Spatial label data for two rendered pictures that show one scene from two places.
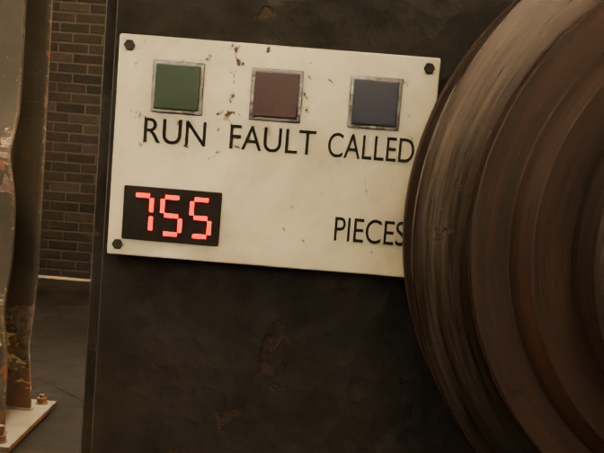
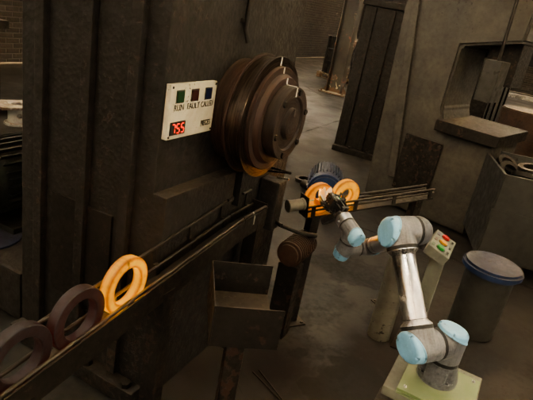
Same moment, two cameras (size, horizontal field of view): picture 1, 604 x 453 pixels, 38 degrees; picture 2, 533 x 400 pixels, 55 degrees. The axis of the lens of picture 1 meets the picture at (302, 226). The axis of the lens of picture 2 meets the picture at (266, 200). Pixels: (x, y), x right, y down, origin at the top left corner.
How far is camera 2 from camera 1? 1.52 m
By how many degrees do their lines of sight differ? 66
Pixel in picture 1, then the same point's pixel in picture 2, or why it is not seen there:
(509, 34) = (253, 88)
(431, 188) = (243, 118)
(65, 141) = not seen: outside the picture
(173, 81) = (181, 95)
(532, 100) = (258, 101)
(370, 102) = (208, 93)
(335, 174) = (201, 110)
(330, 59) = (203, 84)
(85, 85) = not seen: outside the picture
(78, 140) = not seen: outside the picture
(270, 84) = (195, 93)
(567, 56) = (262, 92)
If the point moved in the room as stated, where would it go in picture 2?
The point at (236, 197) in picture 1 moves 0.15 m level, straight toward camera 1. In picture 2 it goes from (187, 120) to (226, 131)
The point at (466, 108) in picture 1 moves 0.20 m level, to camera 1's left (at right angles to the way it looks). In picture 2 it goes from (247, 102) to (216, 108)
